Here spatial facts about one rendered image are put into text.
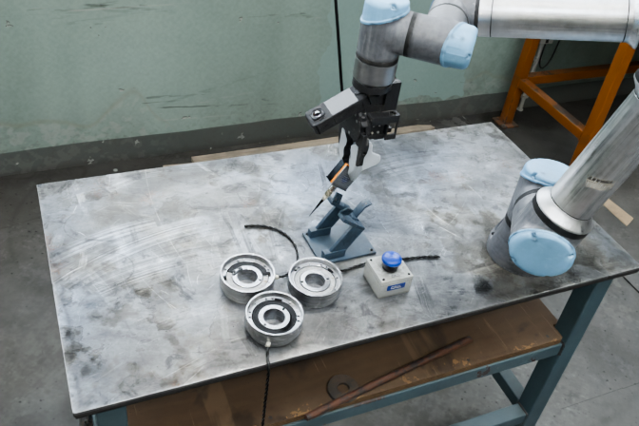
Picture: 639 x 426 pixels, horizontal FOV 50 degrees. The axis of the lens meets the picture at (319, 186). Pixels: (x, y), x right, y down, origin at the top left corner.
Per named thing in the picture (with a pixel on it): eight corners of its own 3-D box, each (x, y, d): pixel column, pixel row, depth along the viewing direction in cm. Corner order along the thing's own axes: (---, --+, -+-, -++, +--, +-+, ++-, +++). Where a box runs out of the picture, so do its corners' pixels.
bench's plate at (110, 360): (73, 421, 109) (72, 414, 108) (37, 191, 151) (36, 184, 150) (639, 273, 154) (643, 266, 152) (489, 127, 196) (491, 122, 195)
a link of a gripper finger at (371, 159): (380, 183, 134) (386, 142, 129) (353, 188, 131) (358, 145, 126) (373, 175, 136) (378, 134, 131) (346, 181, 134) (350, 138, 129)
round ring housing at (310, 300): (313, 319, 129) (316, 304, 127) (275, 287, 134) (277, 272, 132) (351, 293, 135) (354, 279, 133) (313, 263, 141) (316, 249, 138)
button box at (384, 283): (377, 299, 135) (382, 281, 132) (362, 274, 140) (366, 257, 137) (414, 291, 138) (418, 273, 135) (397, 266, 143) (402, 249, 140)
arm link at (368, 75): (367, 69, 116) (346, 47, 122) (363, 93, 119) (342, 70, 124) (406, 65, 119) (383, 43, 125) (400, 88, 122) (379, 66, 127)
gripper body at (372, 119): (395, 143, 129) (407, 86, 122) (354, 148, 126) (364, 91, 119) (377, 121, 135) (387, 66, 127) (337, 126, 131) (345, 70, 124)
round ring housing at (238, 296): (222, 310, 128) (223, 295, 126) (215, 270, 136) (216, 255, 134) (278, 304, 131) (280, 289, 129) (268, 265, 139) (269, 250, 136)
